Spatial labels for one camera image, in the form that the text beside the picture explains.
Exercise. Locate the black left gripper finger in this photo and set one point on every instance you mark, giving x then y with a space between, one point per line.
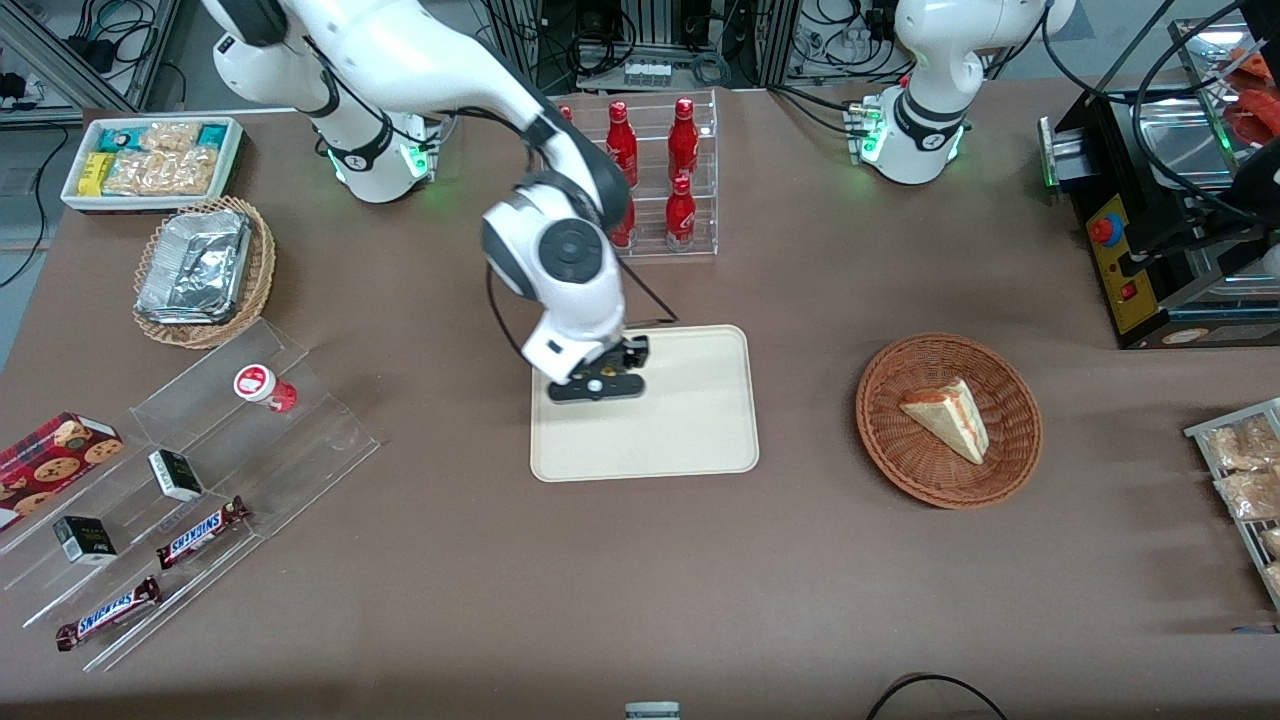
1190 240
1142 250

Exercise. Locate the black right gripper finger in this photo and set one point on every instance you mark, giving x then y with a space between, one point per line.
630 352
600 387

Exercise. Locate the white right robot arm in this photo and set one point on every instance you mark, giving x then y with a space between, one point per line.
420 60

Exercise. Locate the cream plastic tray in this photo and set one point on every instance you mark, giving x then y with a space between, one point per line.
690 420

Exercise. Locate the red gum bottle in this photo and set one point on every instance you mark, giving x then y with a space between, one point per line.
265 388

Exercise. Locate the black machine with yellow panel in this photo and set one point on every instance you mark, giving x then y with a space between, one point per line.
1110 270

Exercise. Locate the clear acrylic bottle rack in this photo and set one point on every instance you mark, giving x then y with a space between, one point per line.
660 255

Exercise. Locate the clear bag of snacks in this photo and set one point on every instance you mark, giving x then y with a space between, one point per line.
1272 542
1275 578
1240 445
1250 493

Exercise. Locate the wrapped triangle sandwich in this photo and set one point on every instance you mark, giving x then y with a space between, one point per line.
950 420

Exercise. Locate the white power strip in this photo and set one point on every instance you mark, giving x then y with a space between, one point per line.
646 72

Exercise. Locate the clear acrylic stepped stand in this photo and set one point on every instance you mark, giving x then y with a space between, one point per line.
300 440

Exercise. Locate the brown round wicker basket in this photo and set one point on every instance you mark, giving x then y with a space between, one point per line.
900 460

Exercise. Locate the light wicker basket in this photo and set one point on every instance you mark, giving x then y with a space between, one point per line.
262 260

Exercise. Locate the small grey device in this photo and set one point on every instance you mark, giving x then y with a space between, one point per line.
652 711

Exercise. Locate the stack of foil trays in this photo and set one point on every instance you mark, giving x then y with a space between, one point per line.
195 265

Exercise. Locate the white plastic bin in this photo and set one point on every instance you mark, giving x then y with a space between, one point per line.
232 160

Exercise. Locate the Snickers bar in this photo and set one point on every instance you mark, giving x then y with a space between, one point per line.
203 532
108 613

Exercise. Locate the small black box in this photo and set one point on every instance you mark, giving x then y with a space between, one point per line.
84 539
176 474

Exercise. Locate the teal snack packet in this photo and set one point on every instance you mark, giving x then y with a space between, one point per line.
120 138
211 136

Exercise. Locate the large clear snack bag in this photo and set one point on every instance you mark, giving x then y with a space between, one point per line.
160 172

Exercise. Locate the small clear snack bag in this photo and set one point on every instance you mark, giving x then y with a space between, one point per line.
170 135

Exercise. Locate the yellow snack packet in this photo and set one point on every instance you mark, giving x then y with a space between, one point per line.
95 175

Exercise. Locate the red plaid cookie box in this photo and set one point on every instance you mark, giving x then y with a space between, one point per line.
55 455

